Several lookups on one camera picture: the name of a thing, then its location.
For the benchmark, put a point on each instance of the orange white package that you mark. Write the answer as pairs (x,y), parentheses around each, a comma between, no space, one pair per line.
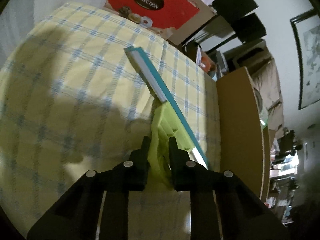
(206,62)

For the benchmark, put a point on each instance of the framed ink painting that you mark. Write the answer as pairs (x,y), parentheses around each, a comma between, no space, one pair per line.
(311,67)

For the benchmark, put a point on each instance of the brown sofa cushion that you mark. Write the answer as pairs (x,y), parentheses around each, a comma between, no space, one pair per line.
(270,87)

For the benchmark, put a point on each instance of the yellow blue checkered tablecloth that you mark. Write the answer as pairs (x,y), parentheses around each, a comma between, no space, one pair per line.
(75,67)

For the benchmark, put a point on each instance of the brown sofa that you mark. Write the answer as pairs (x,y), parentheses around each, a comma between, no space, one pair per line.
(250,55)

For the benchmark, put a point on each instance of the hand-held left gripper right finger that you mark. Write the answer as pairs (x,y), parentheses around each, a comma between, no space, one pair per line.
(173,152)

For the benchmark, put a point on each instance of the green squeegee with blue blade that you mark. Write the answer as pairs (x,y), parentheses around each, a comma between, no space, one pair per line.
(160,130)

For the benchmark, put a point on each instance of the red box with oval label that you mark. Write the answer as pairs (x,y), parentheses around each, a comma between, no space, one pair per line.
(175,7)

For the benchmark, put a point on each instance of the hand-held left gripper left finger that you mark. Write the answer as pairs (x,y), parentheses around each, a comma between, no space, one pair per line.
(146,152)

